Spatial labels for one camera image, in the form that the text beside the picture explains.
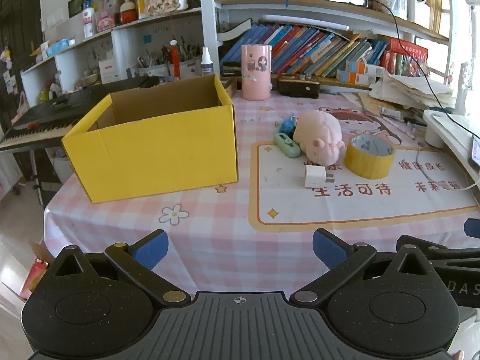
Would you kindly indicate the pink plush toy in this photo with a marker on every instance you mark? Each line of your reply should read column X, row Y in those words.
column 318, row 131

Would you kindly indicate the yellow cardboard box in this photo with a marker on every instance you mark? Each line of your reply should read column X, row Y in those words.
column 157, row 150

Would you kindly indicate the white orange carton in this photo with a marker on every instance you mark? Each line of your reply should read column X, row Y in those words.
column 354, row 78
column 369, row 69

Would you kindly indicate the red round doll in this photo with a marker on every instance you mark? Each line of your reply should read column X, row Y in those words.
column 128, row 13

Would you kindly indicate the pink case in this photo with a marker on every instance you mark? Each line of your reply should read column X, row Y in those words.
column 105, row 20

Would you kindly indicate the red carton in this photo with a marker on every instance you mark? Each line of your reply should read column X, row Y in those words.
column 408, row 49

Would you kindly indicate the white bottle red label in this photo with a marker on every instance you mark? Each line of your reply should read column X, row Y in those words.
column 88, row 18

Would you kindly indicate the white spray bottle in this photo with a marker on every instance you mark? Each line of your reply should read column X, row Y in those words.
column 206, row 63

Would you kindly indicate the row of leaning books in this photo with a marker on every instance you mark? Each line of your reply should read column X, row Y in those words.
column 311, row 50

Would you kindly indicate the white bookshelf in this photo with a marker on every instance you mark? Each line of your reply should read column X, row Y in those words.
column 208, row 26

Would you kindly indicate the blue plastic packet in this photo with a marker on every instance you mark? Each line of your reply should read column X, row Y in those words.
column 288, row 125

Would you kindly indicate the small wooden box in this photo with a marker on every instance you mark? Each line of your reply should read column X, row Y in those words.
column 229, row 87

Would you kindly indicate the blue tissue pack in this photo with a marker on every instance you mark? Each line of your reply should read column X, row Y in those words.
column 60, row 46

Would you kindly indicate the green remote device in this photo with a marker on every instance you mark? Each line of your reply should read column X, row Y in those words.
column 287, row 145

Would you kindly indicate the dark door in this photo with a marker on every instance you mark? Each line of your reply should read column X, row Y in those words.
column 18, row 7

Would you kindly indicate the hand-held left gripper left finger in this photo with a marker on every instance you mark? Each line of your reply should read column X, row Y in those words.
column 152, row 249

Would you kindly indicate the white box red label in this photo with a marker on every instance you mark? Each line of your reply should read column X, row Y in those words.
column 108, row 70

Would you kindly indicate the black keyboard stand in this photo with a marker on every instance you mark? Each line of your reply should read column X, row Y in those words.
column 36, row 176

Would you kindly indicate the red tassel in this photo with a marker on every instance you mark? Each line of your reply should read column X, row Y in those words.
column 174, row 56

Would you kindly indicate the white charger plug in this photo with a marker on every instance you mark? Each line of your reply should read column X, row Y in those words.
column 313, row 178

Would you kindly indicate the black case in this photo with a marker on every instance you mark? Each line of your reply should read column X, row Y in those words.
column 298, row 88

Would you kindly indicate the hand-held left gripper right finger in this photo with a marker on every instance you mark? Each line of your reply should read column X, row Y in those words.
column 330, row 249

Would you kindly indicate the black picture frame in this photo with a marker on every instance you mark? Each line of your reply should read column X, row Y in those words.
column 78, row 4

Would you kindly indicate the white pen holder with brushes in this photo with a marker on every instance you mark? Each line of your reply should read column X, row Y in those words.
column 165, row 68

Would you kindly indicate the black electronic keyboard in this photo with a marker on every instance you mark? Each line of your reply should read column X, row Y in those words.
column 75, row 105

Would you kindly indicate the yellow white bottle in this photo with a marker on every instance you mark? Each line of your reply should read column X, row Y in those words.
column 140, row 5

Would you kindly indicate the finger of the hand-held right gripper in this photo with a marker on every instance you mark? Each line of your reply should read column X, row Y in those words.
column 473, row 228
column 435, row 250

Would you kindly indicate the stack of papers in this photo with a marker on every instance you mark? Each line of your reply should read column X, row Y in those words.
column 412, row 90

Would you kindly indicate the pink cylinder tin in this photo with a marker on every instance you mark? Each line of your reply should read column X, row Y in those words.
column 256, row 75

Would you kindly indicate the yellow tape roll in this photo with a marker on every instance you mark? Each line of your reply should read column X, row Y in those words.
column 365, row 167

